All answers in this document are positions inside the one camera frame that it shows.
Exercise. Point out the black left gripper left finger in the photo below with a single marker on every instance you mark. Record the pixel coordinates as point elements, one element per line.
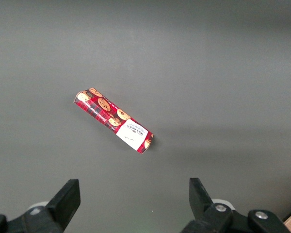
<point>63,204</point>

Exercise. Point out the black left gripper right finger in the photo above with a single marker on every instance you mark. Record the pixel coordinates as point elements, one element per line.
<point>203,208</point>

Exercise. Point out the red tartan cookie box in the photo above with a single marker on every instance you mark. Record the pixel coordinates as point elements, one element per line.
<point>111,116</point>

